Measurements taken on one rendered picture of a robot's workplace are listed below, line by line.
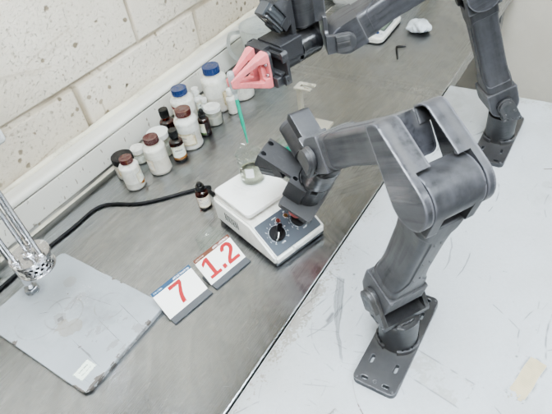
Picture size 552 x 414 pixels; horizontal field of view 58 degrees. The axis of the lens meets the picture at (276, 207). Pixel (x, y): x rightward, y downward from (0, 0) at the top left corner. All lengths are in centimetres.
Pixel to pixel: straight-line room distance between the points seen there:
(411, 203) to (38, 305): 77
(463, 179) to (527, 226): 55
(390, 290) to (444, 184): 24
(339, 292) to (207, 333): 25
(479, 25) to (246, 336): 72
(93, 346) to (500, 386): 67
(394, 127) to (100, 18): 92
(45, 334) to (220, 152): 59
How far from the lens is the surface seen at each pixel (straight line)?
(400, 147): 53
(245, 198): 100
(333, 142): 69
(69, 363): 97
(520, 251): 103
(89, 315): 102
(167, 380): 89
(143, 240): 112
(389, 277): 71
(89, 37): 130
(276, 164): 86
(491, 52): 112
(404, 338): 82
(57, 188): 126
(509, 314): 94
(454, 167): 55
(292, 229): 98
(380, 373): 83
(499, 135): 124
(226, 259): 99
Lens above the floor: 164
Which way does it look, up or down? 42 degrees down
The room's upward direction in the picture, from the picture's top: 10 degrees counter-clockwise
